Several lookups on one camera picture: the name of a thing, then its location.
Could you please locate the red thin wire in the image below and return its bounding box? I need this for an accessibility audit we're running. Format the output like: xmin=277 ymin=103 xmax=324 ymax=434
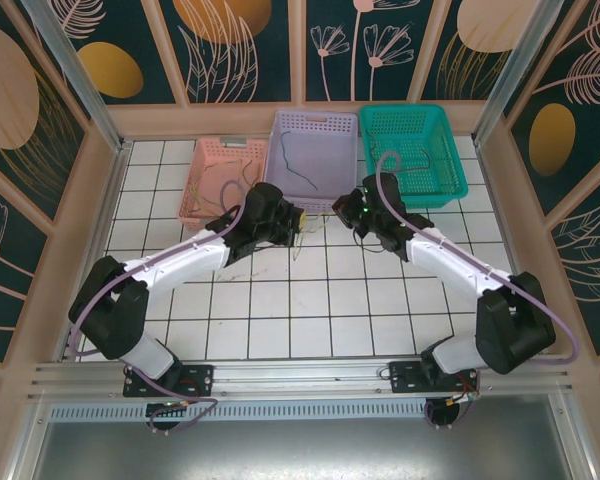
xmin=397 ymin=147 xmax=434 ymax=175

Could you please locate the purple perforated plastic basket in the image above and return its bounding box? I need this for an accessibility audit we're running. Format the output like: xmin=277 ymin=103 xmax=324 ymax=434
xmin=263 ymin=110 xmax=360 ymax=211

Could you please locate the pink perforated plastic basket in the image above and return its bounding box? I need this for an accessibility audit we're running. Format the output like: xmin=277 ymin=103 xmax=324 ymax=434
xmin=178 ymin=137 xmax=270 ymax=232

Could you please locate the green thin wire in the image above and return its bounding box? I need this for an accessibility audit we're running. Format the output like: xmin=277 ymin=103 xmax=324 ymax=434
xmin=363 ymin=128 xmax=382 ymax=162

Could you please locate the blue wire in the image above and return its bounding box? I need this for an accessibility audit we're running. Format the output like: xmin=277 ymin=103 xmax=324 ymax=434
xmin=279 ymin=130 xmax=320 ymax=192

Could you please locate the green mesh plastic basket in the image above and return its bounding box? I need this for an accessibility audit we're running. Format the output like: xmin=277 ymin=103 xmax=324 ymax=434
xmin=358 ymin=104 xmax=470 ymax=209

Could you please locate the small circuit board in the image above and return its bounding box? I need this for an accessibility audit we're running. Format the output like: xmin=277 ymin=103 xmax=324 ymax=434
xmin=146 ymin=401 xmax=190 ymax=417

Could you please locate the brushed metal front plate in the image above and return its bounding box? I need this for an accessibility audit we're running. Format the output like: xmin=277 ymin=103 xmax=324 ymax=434
xmin=9 ymin=394 xmax=596 ymax=480

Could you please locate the aluminium mounting rail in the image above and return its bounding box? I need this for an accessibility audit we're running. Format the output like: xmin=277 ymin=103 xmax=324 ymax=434
xmin=27 ymin=353 xmax=574 ymax=401

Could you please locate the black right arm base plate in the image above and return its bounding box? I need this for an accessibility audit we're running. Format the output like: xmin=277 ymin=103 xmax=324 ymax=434
xmin=388 ymin=360 xmax=481 ymax=396

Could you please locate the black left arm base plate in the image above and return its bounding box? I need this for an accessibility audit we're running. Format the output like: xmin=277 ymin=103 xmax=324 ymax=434
xmin=123 ymin=363 xmax=216 ymax=399

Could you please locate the aluminium frame post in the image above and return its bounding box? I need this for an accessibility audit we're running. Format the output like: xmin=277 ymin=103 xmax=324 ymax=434
xmin=22 ymin=0 xmax=131 ymax=154
xmin=472 ymin=0 xmax=566 ymax=146

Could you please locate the slotted grey cable duct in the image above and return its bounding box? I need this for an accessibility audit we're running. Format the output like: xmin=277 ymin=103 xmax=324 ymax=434
xmin=47 ymin=399 xmax=431 ymax=424

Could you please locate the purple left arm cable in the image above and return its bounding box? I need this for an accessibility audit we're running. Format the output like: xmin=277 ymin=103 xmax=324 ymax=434
xmin=64 ymin=178 xmax=246 ymax=434

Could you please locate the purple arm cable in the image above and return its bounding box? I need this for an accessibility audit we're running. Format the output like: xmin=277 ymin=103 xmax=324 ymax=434
xmin=64 ymin=178 xmax=246 ymax=434
xmin=374 ymin=151 xmax=580 ymax=431

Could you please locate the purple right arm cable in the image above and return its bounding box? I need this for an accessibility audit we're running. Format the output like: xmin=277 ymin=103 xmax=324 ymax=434
xmin=374 ymin=151 xmax=580 ymax=431

